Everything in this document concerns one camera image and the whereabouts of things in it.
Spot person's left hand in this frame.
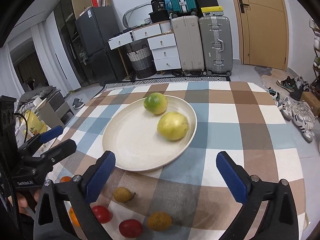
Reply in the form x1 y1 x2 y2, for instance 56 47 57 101
17 189 41 216

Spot beige suitcase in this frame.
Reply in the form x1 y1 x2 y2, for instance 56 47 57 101
170 15 205 76

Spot yellow black box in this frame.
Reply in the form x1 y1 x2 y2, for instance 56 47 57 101
201 5 224 17

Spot silver aluminium suitcase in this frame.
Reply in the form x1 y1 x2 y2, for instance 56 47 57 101
199 16 233 76

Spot wooden door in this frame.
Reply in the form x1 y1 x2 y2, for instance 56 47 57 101
233 0 289 70

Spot orange tangerine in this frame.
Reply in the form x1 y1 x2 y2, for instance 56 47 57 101
69 207 80 227
60 176 72 183

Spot wooden shoe rack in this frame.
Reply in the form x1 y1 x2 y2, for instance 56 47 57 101
309 18 320 99

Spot cream round plate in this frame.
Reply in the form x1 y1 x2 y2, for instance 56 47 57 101
102 95 197 172

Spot green yellow citrus fruit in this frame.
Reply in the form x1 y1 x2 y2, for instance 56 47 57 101
143 93 168 115

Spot black refrigerator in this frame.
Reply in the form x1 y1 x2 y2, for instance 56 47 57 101
75 5 133 87

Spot brown longan with stem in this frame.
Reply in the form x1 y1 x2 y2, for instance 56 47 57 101
113 187 136 203

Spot white drawer cabinet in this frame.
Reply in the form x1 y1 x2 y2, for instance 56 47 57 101
148 33 181 72

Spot white desk drawers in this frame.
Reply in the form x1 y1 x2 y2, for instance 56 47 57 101
108 21 171 50

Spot woven laundry basket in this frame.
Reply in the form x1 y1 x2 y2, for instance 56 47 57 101
127 44 156 79

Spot tall dark glass cabinet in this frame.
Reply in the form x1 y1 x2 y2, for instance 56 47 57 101
54 0 96 88

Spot yellow snack bag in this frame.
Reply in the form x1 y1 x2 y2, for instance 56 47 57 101
20 110 48 141

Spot red tomato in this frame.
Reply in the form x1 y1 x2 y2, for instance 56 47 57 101
92 205 113 224
118 219 143 238

